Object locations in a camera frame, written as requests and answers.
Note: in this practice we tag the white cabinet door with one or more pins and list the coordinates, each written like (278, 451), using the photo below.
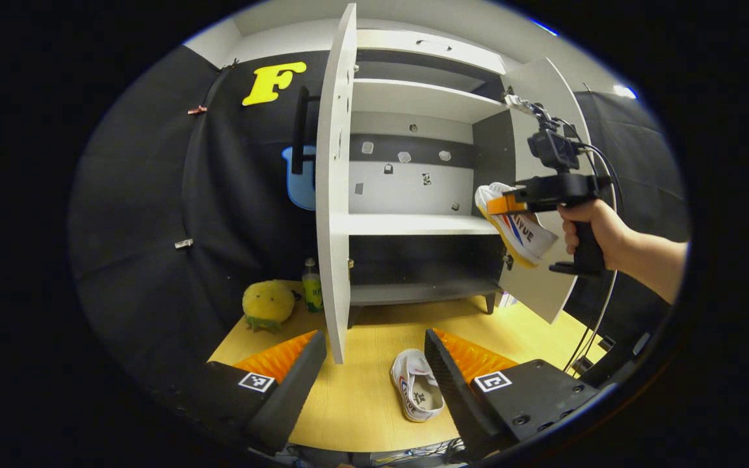
(543, 292)
(334, 195)

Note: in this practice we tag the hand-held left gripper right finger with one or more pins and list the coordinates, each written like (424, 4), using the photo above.
(456, 390)

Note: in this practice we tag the green drink bottle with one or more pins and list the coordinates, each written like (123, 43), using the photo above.
(312, 289)

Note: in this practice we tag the yellow plush toy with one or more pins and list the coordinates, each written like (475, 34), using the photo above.
(268, 304)

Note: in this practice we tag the white grey shoe cabinet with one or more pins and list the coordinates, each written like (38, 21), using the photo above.
(413, 224)

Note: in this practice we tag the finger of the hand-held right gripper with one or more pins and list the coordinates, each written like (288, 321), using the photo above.
(504, 205)

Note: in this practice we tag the silver clip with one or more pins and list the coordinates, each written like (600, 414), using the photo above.
(184, 243)

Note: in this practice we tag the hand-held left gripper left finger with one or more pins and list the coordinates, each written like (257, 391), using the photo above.
(283, 403)

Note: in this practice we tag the white canvas shoe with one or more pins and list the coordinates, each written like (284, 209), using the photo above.
(527, 237)
(417, 390)

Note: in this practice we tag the small ceiling light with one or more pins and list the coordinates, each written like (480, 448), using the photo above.
(625, 91)

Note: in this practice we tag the red clip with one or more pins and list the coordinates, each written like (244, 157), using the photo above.
(197, 110)

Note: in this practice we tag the black backdrop cloth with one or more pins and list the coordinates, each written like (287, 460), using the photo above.
(153, 195)

